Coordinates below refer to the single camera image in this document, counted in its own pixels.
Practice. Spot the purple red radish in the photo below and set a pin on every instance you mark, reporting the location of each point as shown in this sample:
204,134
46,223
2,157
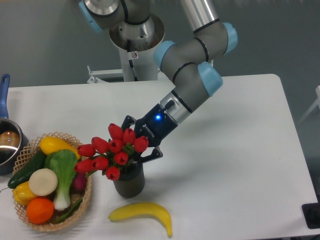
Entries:
79,182

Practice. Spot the black device at table edge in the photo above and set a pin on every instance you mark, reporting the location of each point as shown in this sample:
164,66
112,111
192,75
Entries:
311,212

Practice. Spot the blue handled saucepan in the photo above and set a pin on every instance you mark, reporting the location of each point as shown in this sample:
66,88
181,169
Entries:
12,138

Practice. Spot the woven wicker basket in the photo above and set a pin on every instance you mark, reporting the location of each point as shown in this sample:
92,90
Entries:
25,155

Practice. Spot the yellow banana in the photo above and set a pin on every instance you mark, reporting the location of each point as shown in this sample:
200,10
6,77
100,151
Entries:
143,209

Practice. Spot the green bean pod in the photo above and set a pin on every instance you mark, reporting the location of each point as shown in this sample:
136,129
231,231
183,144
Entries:
67,214

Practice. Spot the yellow bell pepper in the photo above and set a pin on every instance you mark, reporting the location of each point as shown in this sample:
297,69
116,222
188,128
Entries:
23,195

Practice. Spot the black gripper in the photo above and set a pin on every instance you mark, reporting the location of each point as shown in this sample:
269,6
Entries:
155,125

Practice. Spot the red tulip bouquet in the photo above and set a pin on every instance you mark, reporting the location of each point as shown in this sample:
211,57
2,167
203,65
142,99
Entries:
112,157

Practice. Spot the green cucumber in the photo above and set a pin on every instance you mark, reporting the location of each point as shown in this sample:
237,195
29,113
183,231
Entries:
37,162

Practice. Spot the white frame at right edge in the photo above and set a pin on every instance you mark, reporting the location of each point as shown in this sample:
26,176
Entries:
314,107

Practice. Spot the dark ribbed vase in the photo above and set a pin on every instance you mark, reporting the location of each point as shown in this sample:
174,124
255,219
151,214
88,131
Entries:
131,183

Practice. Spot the orange fruit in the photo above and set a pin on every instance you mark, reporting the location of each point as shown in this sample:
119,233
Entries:
40,210

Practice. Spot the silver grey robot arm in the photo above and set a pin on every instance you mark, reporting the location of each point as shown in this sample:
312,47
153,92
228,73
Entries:
139,34

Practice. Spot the green bok choy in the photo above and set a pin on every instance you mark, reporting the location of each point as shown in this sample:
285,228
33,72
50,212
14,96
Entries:
62,163

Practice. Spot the yellow squash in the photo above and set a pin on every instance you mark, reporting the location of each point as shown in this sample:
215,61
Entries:
51,144

